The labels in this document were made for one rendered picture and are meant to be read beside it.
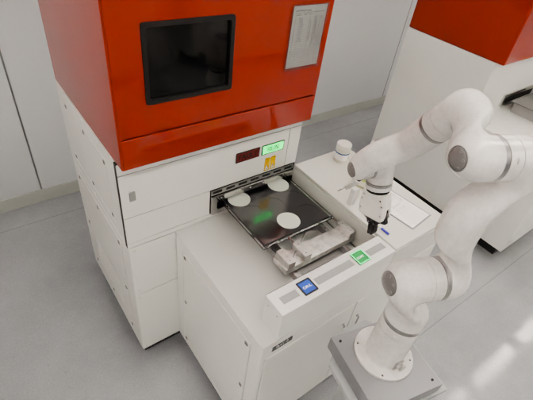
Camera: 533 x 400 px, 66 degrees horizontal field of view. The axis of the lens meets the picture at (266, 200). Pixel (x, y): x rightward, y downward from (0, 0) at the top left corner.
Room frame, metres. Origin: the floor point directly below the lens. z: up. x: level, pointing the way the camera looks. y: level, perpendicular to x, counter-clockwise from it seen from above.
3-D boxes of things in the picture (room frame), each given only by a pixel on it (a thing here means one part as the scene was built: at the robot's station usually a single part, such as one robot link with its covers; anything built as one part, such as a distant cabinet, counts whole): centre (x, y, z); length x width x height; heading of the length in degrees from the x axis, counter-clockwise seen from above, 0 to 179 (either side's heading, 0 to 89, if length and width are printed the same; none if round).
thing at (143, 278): (1.59, 0.43, 0.41); 0.82 x 0.71 x 0.82; 131
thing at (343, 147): (1.69, -0.33, 1.01); 0.07 x 0.07 x 0.10
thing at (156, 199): (1.34, 0.21, 1.02); 0.82 x 0.03 x 0.40; 131
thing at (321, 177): (1.48, -0.44, 0.89); 0.62 x 0.35 x 0.14; 41
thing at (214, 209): (1.44, 0.06, 0.89); 0.44 x 0.02 x 0.10; 131
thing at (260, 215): (1.36, -0.03, 0.90); 0.34 x 0.34 x 0.01; 41
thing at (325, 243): (1.17, -0.22, 0.87); 0.36 x 0.08 x 0.03; 131
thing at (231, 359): (1.27, -0.22, 0.41); 0.97 x 0.64 x 0.82; 131
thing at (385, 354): (0.74, -0.45, 0.96); 0.19 x 0.19 x 0.18
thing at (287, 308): (0.98, -0.28, 0.89); 0.55 x 0.09 x 0.14; 131
